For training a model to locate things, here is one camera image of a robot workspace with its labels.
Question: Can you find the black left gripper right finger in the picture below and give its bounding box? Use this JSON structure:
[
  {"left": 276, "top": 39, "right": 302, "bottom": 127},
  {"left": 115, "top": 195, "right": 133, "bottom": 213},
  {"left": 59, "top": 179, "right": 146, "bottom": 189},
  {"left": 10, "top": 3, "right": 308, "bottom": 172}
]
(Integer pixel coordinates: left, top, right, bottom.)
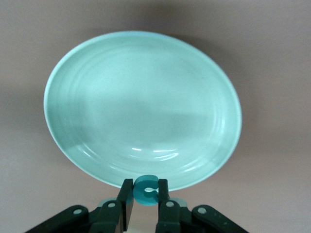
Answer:
[{"left": 155, "top": 179, "right": 251, "bottom": 233}]

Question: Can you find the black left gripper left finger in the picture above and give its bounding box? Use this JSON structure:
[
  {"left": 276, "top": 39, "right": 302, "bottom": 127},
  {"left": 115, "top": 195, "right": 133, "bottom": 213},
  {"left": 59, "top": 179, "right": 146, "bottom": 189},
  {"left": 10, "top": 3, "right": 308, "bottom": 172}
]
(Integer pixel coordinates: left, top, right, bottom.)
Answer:
[{"left": 26, "top": 179, "right": 135, "bottom": 233}]

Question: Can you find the teal foam letter c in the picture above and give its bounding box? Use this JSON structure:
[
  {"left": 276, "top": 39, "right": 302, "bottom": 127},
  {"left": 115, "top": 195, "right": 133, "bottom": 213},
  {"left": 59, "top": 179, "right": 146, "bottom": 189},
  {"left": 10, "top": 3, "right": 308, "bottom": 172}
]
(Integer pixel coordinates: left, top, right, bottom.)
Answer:
[{"left": 133, "top": 174, "right": 160, "bottom": 207}]

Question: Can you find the pale green round plate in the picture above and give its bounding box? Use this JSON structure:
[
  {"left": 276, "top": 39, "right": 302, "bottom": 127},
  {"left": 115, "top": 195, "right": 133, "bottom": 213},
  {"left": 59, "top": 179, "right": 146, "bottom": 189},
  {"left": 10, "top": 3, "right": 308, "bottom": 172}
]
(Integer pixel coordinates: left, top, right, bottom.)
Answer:
[{"left": 43, "top": 30, "right": 243, "bottom": 194}]

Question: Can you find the brown table cover sheet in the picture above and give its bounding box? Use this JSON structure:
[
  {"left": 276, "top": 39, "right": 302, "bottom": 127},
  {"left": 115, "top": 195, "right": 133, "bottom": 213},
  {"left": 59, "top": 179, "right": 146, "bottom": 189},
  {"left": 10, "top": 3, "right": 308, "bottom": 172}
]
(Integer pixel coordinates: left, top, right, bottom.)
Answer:
[{"left": 0, "top": 0, "right": 311, "bottom": 233}]

